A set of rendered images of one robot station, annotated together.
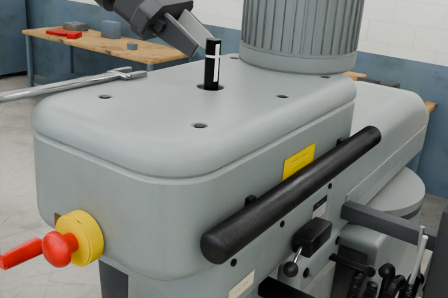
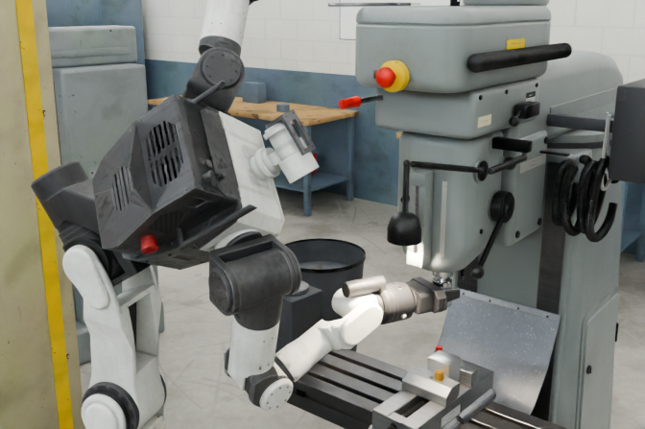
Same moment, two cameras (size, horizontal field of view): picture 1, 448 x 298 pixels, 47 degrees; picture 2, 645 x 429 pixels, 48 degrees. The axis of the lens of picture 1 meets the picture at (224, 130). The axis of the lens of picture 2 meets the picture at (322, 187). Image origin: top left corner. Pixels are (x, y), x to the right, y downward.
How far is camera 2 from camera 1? 0.96 m
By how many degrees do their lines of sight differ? 7
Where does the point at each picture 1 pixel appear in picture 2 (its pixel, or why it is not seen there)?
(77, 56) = not seen: hidden behind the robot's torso
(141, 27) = not seen: outside the picture
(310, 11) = not seen: outside the picture
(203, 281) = (463, 110)
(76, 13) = not seen: hidden behind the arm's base
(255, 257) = (491, 105)
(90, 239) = (403, 70)
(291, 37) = not seen: outside the picture
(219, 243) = (478, 58)
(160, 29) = not seen: outside the picture
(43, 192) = (365, 59)
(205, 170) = (468, 21)
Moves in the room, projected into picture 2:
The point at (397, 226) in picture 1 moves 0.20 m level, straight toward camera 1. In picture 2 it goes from (590, 120) to (579, 133)
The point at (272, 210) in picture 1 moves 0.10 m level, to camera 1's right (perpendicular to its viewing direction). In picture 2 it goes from (503, 56) to (557, 56)
